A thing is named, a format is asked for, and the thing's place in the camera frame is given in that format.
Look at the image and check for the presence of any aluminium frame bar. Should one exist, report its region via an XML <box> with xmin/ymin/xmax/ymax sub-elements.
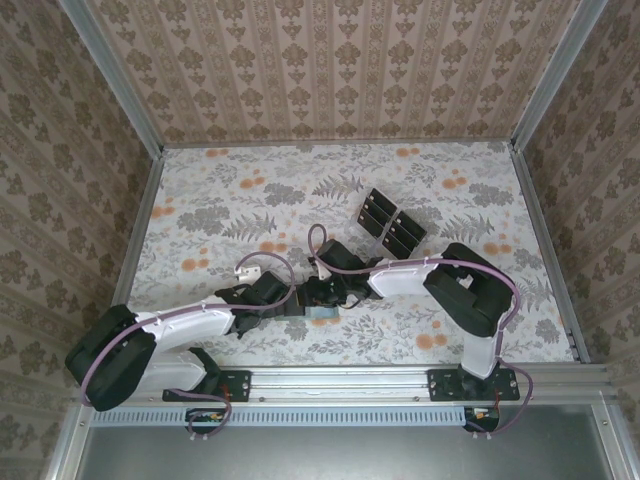
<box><xmin>592</xmin><ymin>394</ymin><xmax>640</xmax><ymax>480</ymax></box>
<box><xmin>47</xmin><ymin>399</ymin><xmax>94</xmax><ymax>480</ymax></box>

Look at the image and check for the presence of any clear acrylic card stand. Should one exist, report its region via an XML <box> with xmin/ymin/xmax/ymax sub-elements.
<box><xmin>346</xmin><ymin>186</ymin><xmax>430</xmax><ymax>262</ymax></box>

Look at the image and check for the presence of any black credit card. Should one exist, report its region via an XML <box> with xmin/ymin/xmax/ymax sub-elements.
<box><xmin>363</xmin><ymin>198</ymin><xmax>397</xmax><ymax>227</ymax></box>
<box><xmin>395</xmin><ymin>209</ymin><xmax>430</xmax><ymax>241</ymax></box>
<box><xmin>382</xmin><ymin>231</ymin><xmax>417</xmax><ymax>261</ymax></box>
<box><xmin>356</xmin><ymin>208</ymin><xmax>392</xmax><ymax>239</ymax></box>
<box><xmin>389</xmin><ymin>220</ymin><xmax>424</xmax><ymax>251</ymax></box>
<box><xmin>368</xmin><ymin>187</ymin><xmax>402</xmax><ymax>217</ymax></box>

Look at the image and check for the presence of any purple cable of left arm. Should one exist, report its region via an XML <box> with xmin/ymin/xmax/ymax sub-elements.
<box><xmin>82</xmin><ymin>251</ymin><xmax>296</xmax><ymax>444</ymax></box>

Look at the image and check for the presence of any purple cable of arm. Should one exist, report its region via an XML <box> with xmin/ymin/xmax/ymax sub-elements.
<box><xmin>308</xmin><ymin>223</ymin><xmax>535</xmax><ymax>442</ymax></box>
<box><xmin>82</xmin><ymin>251</ymin><xmax>296</xmax><ymax>444</ymax></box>

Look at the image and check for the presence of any white slotted cable duct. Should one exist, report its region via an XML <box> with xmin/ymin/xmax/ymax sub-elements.
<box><xmin>92</xmin><ymin>403</ymin><xmax>501</xmax><ymax>427</ymax></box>

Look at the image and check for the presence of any aluminium table edge rail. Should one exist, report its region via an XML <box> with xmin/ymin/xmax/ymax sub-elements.
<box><xmin>508</xmin><ymin>142</ymin><xmax>591</xmax><ymax>365</ymax></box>
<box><xmin>107</xmin><ymin>147</ymin><xmax>166</xmax><ymax>326</ymax></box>

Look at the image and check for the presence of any aluminium frame post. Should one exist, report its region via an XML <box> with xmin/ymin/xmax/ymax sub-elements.
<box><xmin>512</xmin><ymin>0</ymin><xmax>604</xmax><ymax>151</ymax></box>
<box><xmin>62</xmin><ymin>0</ymin><xmax>166</xmax><ymax>154</ymax></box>

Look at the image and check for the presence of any green card holder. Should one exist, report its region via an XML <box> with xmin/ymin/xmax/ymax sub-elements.
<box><xmin>283</xmin><ymin>303</ymin><xmax>340</xmax><ymax>322</ymax></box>

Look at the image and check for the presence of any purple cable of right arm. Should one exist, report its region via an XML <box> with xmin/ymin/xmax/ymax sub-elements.
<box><xmin>308</xmin><ymin>223</ymin><xmax>535</xmax><ymax>442</ymax></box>

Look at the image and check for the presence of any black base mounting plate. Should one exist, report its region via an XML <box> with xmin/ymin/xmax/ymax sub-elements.
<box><xmin>427</xmin><ymin>367</ymin><xmax>521</xmax><ymax>404</ymax></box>
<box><xmin>162</xmin><ymin>367</ymin><xmax>252</xmax><ymax>404</ymax></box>

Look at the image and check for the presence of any small black control box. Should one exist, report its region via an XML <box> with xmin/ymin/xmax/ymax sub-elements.
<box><xmin>462</xmin><ymin>405</ymin><xmax>501</xmax><ymax>432</ymax></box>
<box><xmin>184</xmin><ymin>407</ymin><xmax>227</xmax><ymax>434</ymax></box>

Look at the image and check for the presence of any grey metal panel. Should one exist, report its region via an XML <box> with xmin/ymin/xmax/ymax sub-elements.
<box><xmin>79</xmin><ymin>404</ymin><xmax>616</xmax><ymax>480</ymax></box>

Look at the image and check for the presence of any aluminium mounting rail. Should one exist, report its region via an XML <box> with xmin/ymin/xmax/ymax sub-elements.
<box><xmin>149</xmin><ymin>363</ymin><xmax>619</xmax><ymax>406</ymax></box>

